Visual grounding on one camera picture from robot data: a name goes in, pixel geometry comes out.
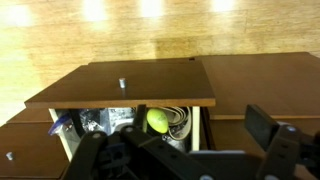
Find closed brown drawer with knob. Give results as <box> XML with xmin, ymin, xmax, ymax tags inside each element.
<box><xmin>0</xmin><ymin>122</ymin><xmax>69</xmax><ymax>179</ymax></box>

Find clear crinkled plastic bag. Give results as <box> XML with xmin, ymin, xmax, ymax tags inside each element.
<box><xmin>78</xmin><ymin>107</ymin><xmax>137</xmax><ymax>134</ymax></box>

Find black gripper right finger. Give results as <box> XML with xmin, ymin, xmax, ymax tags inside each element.
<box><xmin>244</xmin><ymin>103</ymin><xmax>320</xmax><ymax>180</ymax></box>

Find blue plastic bag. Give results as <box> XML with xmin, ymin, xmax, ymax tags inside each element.
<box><xmin>48</xmin><ymin>112</ymin><xmax>73</xmax><ymax>136</ymax></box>

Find yellow-green ball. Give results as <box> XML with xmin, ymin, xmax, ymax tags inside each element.
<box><xmin>146</xmin><ymin>108</ymin><xmax>170</xmax><ymax>135</ymax></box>

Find beige coiled belt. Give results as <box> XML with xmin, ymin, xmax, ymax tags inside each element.
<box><xmin>159</xmin><ymin>106</ymin><xmax>193</xmax><ymax>141</ymax></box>

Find brown wooden drawer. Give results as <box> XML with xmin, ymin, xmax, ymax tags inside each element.
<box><xmin>24</xmin><ymin>59</ymin><xmax>217</xmax><ymax>163</ymax></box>

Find brown wooden cabinet unit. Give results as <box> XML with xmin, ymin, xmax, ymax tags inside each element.
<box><xmin>0</xmin><ymin>51</ymin><xmax>320</xmax><ymax>180</ymax></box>

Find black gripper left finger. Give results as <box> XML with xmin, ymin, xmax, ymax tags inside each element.
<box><xmin>62</xmin><ymin>124</ymin><xmax>215</xmax><ymax>180</ymax></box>

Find closed brown drawer front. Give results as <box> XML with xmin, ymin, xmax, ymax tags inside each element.
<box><xmin>194</xmin><ymin>51</ymin><xmax>320</xmax><ymax>120</ymax></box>

